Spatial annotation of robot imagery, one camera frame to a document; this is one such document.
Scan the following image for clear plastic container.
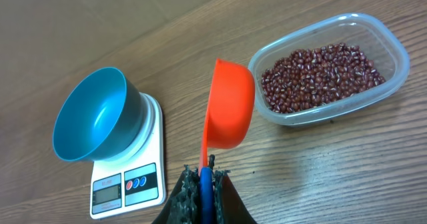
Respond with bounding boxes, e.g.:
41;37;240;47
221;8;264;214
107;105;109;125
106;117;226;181
249;13;410;127

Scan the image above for red beans in container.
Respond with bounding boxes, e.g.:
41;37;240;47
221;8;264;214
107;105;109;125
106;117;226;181
260;43;386;114

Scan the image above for red scoop blue handle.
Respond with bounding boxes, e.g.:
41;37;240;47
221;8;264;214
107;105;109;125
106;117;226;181
199;59;255;223

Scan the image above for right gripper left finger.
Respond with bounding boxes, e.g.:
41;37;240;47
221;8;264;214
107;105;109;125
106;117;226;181
153;165;201;224

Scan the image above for white kitchen scale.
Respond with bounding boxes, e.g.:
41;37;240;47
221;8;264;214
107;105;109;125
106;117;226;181
89;93;166;219

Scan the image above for blue bowl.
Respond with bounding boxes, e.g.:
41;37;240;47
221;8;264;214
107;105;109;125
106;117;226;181
52;67;143;161

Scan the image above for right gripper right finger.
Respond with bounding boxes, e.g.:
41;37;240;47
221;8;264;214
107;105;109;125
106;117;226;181
213;170;256;224

